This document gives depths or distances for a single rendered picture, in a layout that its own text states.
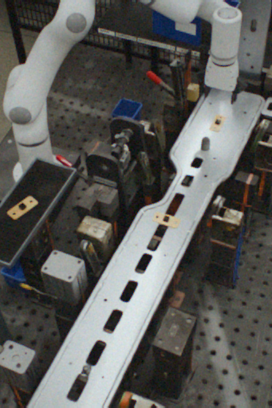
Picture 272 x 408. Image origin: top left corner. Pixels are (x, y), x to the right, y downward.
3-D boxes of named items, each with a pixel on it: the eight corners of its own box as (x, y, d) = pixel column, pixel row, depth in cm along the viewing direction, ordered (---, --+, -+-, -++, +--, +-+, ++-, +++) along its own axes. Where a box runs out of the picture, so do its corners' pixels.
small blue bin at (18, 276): (29, 296, 206) (24, 282, 199) (4, 287, 209) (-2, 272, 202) (45, 272, 212) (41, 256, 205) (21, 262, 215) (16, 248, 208)
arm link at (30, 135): (12, 147, 211) (-1, 92, 193) (18, 112, 223) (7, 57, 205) (47, 147, 211) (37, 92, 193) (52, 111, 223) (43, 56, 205)
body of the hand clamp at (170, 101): (178, 176, 238) (179, 108, 211) (162, 171, 240) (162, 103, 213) (183, 166, 242) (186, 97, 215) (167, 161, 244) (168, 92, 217)
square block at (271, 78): (273, 152, 244) (286, 81, 217) (254, 147, 247) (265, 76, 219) (278, 139, 249) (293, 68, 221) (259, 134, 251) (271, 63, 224)
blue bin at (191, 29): (220, 53, 233) (222, 24, 223) (151, 32, 244) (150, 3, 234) (238, 31, 242) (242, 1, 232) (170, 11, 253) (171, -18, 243)
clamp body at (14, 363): (45, 433, 176) (23, 381, 149) (12, 417, 180) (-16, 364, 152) (61, 403, 182) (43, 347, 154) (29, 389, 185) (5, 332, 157)
